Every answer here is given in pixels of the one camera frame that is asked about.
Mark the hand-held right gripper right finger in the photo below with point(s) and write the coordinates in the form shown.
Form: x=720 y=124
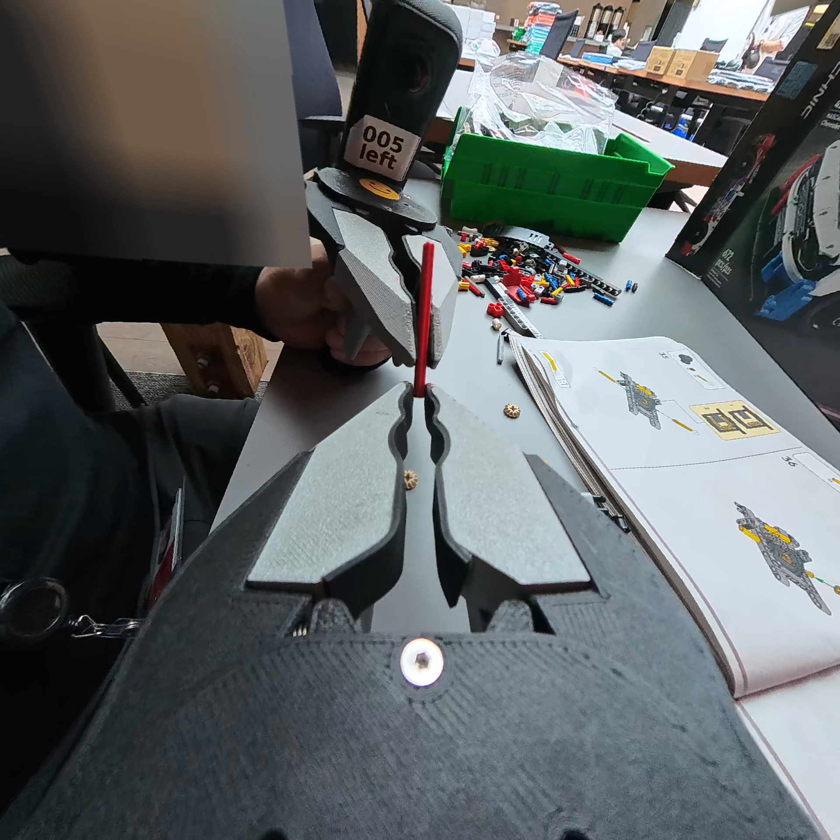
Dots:
x=505 y=518

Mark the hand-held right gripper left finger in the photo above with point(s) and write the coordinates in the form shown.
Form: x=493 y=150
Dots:
x=328 y=518

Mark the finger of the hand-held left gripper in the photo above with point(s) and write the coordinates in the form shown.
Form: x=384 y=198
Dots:
x=371 y=275
x=445 y=289

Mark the red lego axle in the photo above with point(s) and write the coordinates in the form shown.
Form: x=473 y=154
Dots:
x=423 y=315

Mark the tan lego bevel gear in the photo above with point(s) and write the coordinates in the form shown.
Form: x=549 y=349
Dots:
x=512 y=411
x=411 y=479

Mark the person's left forearm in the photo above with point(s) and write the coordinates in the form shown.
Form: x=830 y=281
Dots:
x=164 y=292

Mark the red lego connector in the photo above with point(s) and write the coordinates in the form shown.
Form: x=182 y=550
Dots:
x=495 y=309

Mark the dark grey lego beam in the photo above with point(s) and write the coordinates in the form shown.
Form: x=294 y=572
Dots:
x=517 y=302

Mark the light grey lego axle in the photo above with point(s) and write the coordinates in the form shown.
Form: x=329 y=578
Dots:
x=501 y=348

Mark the pile of loose lego pieces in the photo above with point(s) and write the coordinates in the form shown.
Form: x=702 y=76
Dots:
x=544 y=269

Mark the lego instruction booklet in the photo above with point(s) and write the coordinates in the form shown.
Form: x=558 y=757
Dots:
x=689 y=499

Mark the black lego set box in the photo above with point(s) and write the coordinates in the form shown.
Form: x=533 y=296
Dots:
x=754 y=262

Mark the person's left hand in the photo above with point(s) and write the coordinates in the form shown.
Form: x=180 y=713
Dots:
x=295 y=302

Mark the black office chair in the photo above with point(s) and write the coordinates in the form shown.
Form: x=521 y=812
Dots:
x=318 y=79

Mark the green plastic bin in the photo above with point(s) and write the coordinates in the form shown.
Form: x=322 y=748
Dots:
x=544 y=190

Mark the clear plastic bags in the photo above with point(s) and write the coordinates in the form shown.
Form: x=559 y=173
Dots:
x=538 y=98

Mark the ID badge card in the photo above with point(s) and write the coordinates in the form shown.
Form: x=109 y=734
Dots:
x=167 y=551

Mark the wooden table leg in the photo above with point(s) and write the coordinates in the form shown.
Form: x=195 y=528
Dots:
x=223 y=358

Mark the cardboard box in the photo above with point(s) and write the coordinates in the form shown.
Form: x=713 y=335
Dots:
x=659 y=62
x=695 y=64

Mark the black badge reel with clip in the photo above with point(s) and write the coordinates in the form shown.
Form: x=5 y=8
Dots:
x=33 y=607

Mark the long wooden table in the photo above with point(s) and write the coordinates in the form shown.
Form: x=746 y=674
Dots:
x=709 y=88

